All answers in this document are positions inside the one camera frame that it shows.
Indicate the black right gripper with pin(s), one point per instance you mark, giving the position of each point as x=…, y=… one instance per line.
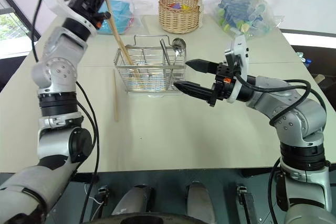
x=224, y=77

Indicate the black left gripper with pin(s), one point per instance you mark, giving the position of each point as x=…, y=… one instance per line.
x=81, y=6

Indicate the wooden chopstick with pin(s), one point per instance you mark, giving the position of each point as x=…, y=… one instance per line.
x=115, y=98
x=117, y=33

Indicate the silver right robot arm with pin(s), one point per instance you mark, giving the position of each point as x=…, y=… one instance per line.
x=296, y=113

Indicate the dark rounded robot base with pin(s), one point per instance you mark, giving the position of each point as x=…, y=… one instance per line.
x=147, y=218

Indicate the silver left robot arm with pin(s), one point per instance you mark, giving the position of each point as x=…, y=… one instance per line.
x=57, y=69

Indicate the metal spoon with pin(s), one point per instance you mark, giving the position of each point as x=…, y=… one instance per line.
x=179, y=43

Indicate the plastic bag with blue box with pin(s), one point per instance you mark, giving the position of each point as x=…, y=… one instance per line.
x=118, y=11

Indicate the clear plastic drip tray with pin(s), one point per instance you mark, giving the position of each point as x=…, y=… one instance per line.
x=157, y=94

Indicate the yellow toy piece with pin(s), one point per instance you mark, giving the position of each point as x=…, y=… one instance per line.
x=187, y=6

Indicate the purple toy piece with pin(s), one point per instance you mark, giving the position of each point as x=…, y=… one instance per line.
x=176, y=6

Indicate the plastic bag of coloured clips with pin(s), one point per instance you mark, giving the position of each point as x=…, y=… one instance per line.
x=241, y=14

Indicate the blue capped bottle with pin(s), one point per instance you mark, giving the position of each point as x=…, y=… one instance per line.
x=307, y=61

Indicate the grey rounded robot foot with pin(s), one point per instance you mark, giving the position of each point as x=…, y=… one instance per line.
x=134, y=200
x=200, y=203

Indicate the black table clamp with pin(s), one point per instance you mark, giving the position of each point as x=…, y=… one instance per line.
x=245, y=203
x=103, y=195

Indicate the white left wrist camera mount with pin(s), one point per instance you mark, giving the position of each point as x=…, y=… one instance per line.
x=56, y=1

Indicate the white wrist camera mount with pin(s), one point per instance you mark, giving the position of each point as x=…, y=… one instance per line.
x=56, y=1
x=240, y=48

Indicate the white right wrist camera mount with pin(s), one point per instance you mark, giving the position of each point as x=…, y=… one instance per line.
x=240, y=48

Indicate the black window frame bar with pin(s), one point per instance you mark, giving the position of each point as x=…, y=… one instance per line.
x=21, y=11

